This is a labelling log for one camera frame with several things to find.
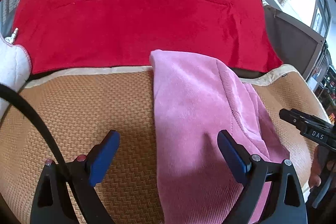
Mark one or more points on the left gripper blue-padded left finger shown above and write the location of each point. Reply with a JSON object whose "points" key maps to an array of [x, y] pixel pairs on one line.
{"points": [[52, 203]]}

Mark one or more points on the dark brown bed frame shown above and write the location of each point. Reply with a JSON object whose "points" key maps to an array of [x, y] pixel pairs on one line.
{"points": [[294, 42]]}

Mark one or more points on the window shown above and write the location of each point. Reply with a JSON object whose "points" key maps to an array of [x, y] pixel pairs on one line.
{"points": [[321, 20]]}

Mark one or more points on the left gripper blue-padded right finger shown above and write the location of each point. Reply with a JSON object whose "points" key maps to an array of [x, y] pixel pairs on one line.
{"points": [[284, 202]]}

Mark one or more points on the person's right hand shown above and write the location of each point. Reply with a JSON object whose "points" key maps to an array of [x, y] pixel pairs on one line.
{"points": [[319, 161]]}

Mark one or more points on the woven rattan bed mat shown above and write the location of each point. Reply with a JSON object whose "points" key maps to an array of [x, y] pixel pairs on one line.
{"points": [[80, 109]]}

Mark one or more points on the pink corduroy garment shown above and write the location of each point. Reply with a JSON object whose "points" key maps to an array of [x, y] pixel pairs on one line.
{"points": [[196, 97]]}

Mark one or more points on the white quilted pillow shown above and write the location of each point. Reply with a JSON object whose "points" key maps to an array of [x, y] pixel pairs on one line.
{"points": [[15, 64]]}

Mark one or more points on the red blanket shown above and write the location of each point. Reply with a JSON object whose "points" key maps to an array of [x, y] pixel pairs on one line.
{"points": [[61, 34]]}

